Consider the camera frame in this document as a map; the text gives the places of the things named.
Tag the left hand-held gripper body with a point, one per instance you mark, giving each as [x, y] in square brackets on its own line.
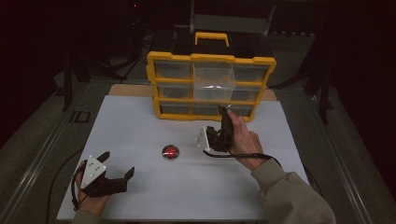
[93, 174]

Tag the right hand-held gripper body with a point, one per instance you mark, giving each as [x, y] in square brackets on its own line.
[222, 141]

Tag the clear plastic drawer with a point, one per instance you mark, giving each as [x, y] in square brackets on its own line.
[213, 81]

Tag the red round button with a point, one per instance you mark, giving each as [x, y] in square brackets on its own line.
[170, 151]

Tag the yellow organizer cabinet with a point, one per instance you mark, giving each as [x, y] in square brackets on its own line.
[174, 81]

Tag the person's right hand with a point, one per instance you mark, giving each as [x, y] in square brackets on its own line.
[247, 144]

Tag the person's left hand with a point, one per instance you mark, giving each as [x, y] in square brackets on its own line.
[91, 204]

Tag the grid of clear drawers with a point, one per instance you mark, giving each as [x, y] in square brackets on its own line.
[174, 91]

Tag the white table sheet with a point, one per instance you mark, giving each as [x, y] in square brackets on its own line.
[186, 193]

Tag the black tripod stand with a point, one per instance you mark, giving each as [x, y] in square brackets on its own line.
[67, 87]
[325, 93]

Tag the grey metal stand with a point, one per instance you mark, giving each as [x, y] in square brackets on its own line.
[230, 23]

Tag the aluminium rail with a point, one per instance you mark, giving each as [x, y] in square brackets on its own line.
[37, 161]
[342, 174]

